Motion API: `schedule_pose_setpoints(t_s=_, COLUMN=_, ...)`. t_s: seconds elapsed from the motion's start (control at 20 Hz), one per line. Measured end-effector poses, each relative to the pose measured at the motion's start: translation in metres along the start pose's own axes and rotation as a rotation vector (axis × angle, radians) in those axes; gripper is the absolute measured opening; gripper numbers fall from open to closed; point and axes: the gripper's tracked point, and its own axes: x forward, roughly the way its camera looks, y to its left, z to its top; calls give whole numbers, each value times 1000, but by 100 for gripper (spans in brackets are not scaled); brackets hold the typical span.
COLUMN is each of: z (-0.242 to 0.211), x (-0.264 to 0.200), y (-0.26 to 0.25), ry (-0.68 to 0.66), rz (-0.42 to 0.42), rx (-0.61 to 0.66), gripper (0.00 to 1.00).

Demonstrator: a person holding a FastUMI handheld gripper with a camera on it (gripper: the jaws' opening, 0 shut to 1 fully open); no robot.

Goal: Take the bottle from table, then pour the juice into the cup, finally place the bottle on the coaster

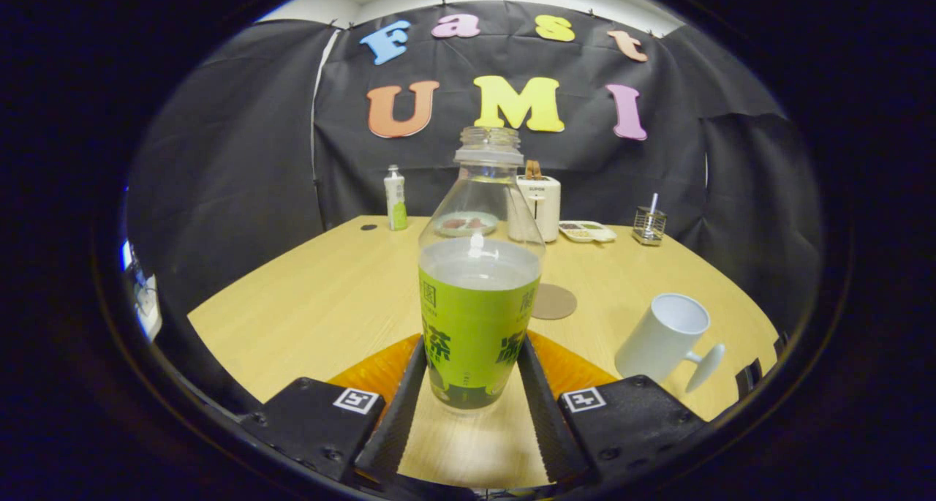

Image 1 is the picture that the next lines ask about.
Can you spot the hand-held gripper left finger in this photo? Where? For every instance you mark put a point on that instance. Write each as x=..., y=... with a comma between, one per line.
x=398, y=420

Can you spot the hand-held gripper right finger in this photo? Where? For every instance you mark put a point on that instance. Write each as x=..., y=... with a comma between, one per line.
x=545, y=420

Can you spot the green label juice bottle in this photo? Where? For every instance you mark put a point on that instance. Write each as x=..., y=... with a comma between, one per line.
x=475, y=325

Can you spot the brown round coaster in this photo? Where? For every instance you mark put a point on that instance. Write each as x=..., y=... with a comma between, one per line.
x=556, y=302

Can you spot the white cup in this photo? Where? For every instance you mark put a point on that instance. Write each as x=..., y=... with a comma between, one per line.
x=658, y=340

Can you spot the small white green bottle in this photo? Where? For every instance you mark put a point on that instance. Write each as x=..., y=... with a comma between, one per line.
x=395, y=201

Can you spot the wooden table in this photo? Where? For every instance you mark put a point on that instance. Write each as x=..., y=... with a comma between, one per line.
x=329, y=303

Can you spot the white divided dish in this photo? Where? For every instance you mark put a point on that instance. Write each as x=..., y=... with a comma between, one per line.
x=587, y=231

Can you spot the pale green plate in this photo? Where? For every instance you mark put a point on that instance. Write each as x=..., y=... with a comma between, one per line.
x=468, y=230

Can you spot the black object at table edge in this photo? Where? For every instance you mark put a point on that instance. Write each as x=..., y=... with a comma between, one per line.
x=749, y=377

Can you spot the white toaster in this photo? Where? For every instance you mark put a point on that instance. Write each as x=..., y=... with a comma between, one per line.
x=548, y=208

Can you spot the brown toast slice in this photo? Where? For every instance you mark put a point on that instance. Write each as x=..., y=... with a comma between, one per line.
x=533, y=169

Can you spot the white side table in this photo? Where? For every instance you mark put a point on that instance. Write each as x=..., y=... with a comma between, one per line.
x=150, y=318

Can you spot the black backdrop cloth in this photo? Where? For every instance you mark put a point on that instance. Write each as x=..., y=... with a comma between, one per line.
x=234, y=157

